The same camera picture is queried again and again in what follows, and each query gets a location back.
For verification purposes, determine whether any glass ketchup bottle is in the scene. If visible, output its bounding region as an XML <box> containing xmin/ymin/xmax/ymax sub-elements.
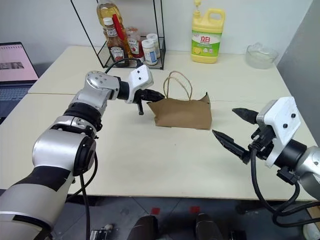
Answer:
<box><xmin>102</xmin><ymin>17</ymin><xmax>126</xmax><ymax>68</ymax></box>

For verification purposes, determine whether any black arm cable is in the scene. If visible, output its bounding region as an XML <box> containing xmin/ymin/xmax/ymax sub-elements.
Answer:
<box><xmin>249</xmin><ymin>147</ymin><xmax>320</xmax><ymax>228</ymax></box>
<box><xmin>66</xmin><ymin>58</ymin><xmax>144</xmax><ymax>240</ymax></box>

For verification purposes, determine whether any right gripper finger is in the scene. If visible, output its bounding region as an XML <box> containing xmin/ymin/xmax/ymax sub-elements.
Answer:
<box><xmin>231</xmin><ymin>107</ymin><xmax>259</xmax><ymax>125</ymax></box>
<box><xmin>211</xmin><ymin>129</ymin><xmax>251</xmax><ymax>165</ymax></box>

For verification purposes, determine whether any squeeze ketchup bottle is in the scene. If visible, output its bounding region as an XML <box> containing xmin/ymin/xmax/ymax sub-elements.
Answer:
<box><xmin>124</xmin><ymin>26</ymin><xmax>146</xmax><ymax>63</ymax></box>

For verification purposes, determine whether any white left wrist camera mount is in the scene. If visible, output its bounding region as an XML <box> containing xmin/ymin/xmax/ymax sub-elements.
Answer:
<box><xmin>124</xmin><ymin>64</ymin><xmax>154</xmax><ymax>105</ymax></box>

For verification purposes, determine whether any clear glass bowl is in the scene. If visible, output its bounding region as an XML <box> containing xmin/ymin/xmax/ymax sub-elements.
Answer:
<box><xmin>245</xmin><ymin>42</ymin><xmax>280</xmax><ymax>70</ymax></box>

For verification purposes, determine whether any white lidded jar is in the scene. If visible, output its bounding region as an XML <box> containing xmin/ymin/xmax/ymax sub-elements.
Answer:
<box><xmin>146</xmin><ymin>33</ymin><xmax>161</xmax><ymax>60</ymax></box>
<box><xmin>141</xmin><ymin>39</ymin><xmax>159</xmax><ymax>67</ymax></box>

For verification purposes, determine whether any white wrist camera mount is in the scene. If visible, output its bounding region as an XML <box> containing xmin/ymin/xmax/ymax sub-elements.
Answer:
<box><xmin>124</xmin><ymin>64</ymin><xmax>154</xmax><ymax>105</ymax></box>
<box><xmin>255</xmin><ymin>96</ymin><xmax>302</xmax><ymax>169</ymax></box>

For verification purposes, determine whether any yellow detergent jug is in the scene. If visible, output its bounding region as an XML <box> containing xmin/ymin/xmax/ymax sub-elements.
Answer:
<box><xmin>190</xmin><ymin>0</ymin><xmax>227</xmax><ymax>64</ymax></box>

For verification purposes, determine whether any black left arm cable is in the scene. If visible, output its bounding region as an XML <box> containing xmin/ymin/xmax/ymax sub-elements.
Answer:
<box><xmin>66</xmin><ymin>58</ymin><xmax>144</xmax><ymax>240</ymax></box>

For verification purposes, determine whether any brown paper bag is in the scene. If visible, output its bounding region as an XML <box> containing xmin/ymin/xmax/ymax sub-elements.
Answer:
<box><xmin>146</xmin><ymin>70</ymin><xmax>213</xmax><ymax>131</ymax></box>

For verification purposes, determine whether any cooking oil bottle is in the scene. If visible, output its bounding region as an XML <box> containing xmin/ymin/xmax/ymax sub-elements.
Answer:
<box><xmin>96</xmin><ymin>0</ymin><xmax>132</xmax><ymax>59</ymax></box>

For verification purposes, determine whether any dark rounded shape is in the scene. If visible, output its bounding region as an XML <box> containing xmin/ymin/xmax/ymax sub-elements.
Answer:
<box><xmin>129</xmin><ymin>215</ymin><xmax>159</xmax><ymax>240</ymax></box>
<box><xmin>195</xmin><ymin>212</ymin><xmax>224</xmax><ymax>240</ymax></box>

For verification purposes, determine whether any open laptop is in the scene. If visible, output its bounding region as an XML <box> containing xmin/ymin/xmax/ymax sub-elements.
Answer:
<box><xmin>0</xmin><ymin>41</ymin><xmax>40</xmax><ymax>119</ymax></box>

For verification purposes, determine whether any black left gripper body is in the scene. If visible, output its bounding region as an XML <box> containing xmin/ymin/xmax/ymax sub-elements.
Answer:
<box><xmin>133</xmin><ymin>88</ymin><xmax>151</xmax><ymax>105</ymax></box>

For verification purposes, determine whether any black wire rack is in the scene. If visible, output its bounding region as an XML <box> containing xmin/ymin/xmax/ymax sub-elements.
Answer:
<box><xmin>70</xmin><ymin>0</ymin><xmax>167</xmax><ymax>71</ymax></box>

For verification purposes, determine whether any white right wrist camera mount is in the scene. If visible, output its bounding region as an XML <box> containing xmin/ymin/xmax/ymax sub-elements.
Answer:
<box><xmin>255</xmin><ymin>96</ymin><xmax>302</xmax><ymax>169</ymax></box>

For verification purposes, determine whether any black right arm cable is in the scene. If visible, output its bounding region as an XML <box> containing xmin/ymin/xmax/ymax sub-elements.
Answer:
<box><xmin>249</xmin><ymin>147</ymin><xmax>320</xmax><ymax>228</ymax></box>

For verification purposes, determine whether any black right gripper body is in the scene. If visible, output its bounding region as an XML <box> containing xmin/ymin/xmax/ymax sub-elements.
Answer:
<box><xmin>247</xmin><ymin>124</ymin><xmax>277</xmax><ymax>161</ymax></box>

